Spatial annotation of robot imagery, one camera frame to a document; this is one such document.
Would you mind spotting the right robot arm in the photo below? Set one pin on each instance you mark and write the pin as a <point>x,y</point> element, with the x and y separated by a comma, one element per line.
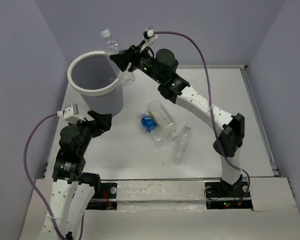
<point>229,129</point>

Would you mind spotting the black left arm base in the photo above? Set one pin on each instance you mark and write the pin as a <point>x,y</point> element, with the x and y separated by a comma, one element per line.
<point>105,199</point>

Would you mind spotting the blue label bottle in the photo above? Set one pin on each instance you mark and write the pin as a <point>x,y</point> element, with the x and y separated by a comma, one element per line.
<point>151,128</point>

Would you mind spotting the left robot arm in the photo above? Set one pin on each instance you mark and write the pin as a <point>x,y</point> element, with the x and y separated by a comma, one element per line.
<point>72,188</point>

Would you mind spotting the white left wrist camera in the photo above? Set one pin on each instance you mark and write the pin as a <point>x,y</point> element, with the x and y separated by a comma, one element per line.
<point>70,114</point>

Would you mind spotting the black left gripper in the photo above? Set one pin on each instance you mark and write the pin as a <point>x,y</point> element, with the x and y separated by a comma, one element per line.
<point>104,122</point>

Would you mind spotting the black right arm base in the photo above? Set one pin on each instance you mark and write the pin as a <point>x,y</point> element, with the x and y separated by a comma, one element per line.
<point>218,199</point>

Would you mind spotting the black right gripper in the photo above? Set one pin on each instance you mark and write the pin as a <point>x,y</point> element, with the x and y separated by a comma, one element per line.
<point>132,54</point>

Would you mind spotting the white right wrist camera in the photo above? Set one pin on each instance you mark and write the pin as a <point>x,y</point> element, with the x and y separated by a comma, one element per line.
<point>150,37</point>

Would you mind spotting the large clear bottle cream label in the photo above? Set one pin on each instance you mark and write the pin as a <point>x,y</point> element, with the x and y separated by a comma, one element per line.
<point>163,118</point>

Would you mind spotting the white cylindrical waste bin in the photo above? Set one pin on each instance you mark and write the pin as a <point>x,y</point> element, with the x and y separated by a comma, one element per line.
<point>92,76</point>

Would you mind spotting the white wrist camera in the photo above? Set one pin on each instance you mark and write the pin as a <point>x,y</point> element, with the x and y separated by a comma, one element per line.
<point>70,114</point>
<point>150,37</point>

